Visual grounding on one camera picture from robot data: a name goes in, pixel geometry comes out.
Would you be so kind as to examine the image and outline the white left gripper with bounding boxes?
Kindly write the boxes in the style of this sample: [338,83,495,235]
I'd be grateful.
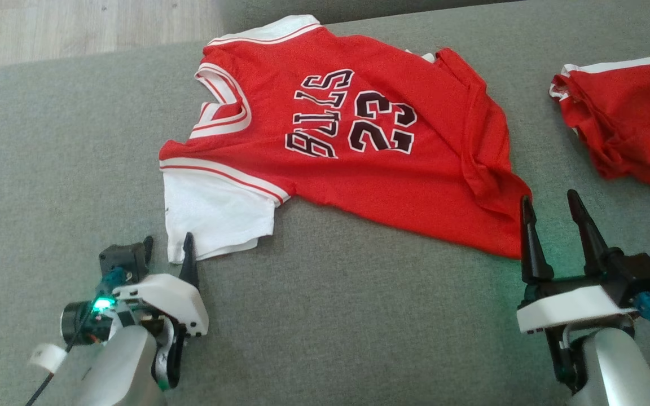
[60,232,210,340]

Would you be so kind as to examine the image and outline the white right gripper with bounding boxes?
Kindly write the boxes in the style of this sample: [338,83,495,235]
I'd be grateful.
[516,189,640,335]

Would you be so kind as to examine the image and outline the red shorts with white trim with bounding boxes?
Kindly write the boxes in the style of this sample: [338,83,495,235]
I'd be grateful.
[549,55,650,197]

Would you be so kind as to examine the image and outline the red Bulls 23 jersey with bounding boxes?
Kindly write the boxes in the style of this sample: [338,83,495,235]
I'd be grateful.
[159,14,533,264]

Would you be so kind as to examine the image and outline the white tape tag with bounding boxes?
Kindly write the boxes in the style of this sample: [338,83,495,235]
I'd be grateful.
[28,343,68,374]

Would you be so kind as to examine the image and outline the large grey sofa ottoman cushion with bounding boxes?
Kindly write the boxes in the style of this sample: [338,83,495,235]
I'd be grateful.
[0,0,650,406]

